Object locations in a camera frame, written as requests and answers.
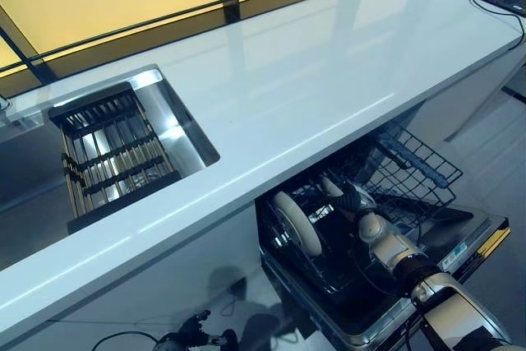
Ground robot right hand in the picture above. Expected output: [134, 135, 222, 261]
[331, 179, 378, 223]

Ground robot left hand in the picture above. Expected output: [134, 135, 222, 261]
[176, 308, 213, 344]

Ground white glossy cabinet front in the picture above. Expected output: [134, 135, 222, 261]
[410, 40, 526, 143]
[40, 202, 264, 351]

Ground grey spiked holder strip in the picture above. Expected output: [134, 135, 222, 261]
[380, 133, 450, 190]

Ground white paper label sticker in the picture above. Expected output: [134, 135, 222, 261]
[441, 242, 468, 270]

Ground stainless steel kitchen sink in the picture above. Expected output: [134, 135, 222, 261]
[0, 63, 221, 272]

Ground black roll-up drying rack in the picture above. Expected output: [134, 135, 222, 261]
[48, 82, 182, 235]

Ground thin grey floor cable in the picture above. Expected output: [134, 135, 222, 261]
[223, 293, 247, 320]

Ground black wire dishwasher basket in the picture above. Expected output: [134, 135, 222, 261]
[324, 121, 464, 241]

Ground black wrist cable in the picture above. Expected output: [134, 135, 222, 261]
[348, 239, 431, 351]
[91, 329, 165, 351]

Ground thin black laptop cable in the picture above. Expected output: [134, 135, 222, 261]
[469, 0, 526, 46]

